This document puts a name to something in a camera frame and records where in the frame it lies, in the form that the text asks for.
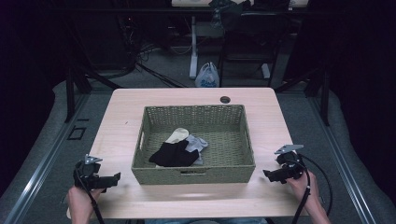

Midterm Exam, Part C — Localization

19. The black metal stand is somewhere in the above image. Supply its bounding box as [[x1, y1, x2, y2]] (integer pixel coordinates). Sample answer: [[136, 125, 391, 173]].
[[274, 66, 332, 127], [64, 65, 123, 123]]

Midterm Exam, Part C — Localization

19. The person's right hand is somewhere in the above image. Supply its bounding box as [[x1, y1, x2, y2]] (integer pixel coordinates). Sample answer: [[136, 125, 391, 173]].
[[286, 170, 319, 203]]

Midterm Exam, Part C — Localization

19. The grey sock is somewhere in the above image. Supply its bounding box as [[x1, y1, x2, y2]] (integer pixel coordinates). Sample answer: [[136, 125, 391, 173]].
[[185, 133, 209, 166]]

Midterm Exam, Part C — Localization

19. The thin black right gripper cable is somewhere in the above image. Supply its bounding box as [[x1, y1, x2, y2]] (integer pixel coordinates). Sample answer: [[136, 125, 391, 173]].
[[298, 153, 333, 217]]

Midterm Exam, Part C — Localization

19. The black sock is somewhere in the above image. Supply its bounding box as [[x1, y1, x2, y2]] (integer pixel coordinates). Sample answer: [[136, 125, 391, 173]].
[[148, 138, 201, 168]]

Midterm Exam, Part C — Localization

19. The dark cloth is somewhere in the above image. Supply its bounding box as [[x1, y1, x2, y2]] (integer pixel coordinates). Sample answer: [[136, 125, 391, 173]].
[[208, 0, 252, 31]]

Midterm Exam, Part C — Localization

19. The light desk top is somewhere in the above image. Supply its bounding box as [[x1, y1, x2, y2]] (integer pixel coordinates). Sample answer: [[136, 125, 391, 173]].
[[171, 0, 310, 8]]

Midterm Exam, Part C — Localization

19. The aluminium floor rail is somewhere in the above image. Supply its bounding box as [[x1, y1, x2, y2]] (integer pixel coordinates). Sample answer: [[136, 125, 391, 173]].
[[307, 92, 378, 224], [2, 92, 92, 224]]

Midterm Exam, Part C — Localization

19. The bundle of floor cables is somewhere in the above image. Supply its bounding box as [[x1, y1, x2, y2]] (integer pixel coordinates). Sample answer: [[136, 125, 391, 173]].
[[124, 18, 191, 89]]

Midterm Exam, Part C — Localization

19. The beige sock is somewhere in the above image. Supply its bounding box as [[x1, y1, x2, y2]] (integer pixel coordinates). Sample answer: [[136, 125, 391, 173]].
[[164, 127, 191, 145]]

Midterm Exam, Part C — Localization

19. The person's left hand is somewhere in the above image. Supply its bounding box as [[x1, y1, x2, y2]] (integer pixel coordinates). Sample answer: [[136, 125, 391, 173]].
[[66, 185, 106, 217]]

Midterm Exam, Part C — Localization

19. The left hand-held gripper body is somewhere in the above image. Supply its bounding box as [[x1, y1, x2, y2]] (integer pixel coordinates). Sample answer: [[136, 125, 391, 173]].
[[73, 154, 108, 192]]

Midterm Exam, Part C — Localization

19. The green woven basket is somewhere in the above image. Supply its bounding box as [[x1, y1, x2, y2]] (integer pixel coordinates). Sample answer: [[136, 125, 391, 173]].
[[131, 104, 257, 186]]

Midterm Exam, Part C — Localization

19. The thick black right gripper cable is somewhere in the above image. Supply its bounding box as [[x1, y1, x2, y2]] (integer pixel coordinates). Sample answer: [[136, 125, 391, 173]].
[[290, 161, 312, 224]]

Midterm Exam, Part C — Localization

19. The white plastic bag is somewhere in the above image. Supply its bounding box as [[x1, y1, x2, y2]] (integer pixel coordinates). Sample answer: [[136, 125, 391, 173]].
[[194, 62, 220, 89]]

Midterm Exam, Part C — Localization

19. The black chair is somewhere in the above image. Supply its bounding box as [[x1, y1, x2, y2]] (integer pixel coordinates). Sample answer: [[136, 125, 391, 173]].
[[217, 11, 293, 89]]

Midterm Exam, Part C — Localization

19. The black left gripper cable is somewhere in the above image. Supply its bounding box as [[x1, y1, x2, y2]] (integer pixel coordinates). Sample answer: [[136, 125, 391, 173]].
[[74, 161, 106, 224]]

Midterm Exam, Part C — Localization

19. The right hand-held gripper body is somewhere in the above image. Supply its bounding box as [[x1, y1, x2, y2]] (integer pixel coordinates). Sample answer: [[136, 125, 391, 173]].
[[274, 144, 308, 181]]

